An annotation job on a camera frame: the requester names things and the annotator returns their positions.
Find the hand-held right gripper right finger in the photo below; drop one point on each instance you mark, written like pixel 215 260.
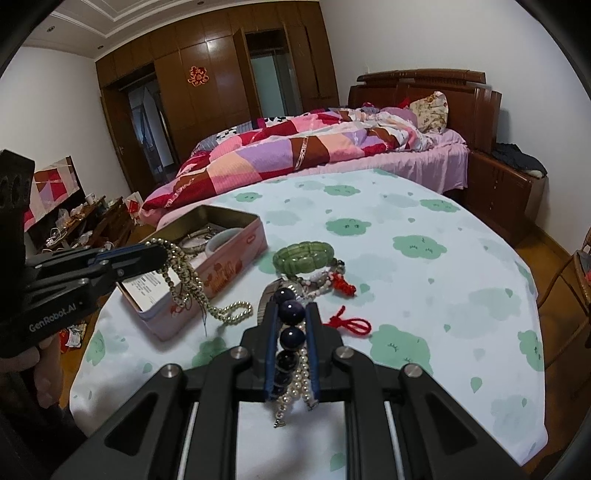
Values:
pixel 314 355

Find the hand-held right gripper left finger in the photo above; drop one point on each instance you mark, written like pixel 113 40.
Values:
pixel 271 355

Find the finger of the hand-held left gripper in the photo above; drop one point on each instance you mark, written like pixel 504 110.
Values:
pixel 124 253
pixel 138 267

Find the pink tin box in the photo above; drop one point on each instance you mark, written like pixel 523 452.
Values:
pixel 221 272

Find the person's left hand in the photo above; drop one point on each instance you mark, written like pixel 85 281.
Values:
pixel 46 369

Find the white paper card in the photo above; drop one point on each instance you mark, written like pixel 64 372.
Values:
pixel 147 288

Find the colourful packet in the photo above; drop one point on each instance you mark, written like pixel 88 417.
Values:
pixel 71 337

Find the low wooden cabinet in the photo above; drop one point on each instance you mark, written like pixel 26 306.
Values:
pixel 106 226

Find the metal watch band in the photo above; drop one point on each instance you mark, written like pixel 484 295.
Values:
pixel 265 300

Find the thin metal bangle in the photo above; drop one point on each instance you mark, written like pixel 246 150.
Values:
pixel 189 242

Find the white jade bangle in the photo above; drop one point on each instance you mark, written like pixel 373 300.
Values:
pixel 212 249

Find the television under patchwork cloth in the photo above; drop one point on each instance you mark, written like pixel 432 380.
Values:
pixel 55 189

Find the brown wooden wardrobe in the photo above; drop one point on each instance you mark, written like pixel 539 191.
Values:
pixel 221 101

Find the patchwork quilt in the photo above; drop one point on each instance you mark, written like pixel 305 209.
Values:
pixel 286 152

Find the red paper decoration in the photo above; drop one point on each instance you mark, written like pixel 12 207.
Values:
pixel 197 76

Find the wooden bed with pink sheet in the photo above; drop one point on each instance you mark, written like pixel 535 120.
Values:
pixel 415 157

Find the wooden nightstand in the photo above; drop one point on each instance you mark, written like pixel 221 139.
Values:
pixel 498 198

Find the purple pillow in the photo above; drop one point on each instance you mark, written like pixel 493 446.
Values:
pixel 399 114

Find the floral pillow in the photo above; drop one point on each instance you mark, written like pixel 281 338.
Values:
pixel 429 113

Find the dark clothes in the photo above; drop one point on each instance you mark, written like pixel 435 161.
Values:
pixel 517 159

